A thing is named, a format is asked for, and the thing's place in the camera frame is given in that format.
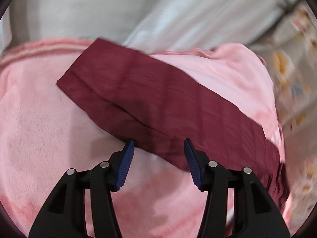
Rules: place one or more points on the pink plush blanket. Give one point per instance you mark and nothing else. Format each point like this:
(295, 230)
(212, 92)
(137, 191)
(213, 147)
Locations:
(43, 133)

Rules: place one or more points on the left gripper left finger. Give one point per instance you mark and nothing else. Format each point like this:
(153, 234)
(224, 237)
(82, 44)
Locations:
(63, 212)

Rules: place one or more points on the grey floral bedding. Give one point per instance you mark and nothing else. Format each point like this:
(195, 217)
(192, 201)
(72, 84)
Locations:
(289, 50)

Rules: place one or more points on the white satin curtain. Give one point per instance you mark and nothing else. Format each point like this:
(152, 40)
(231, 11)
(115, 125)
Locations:
(147, 25)

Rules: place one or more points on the maroon puffer jacket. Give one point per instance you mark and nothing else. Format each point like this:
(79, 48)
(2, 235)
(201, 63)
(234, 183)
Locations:
(220, 99)

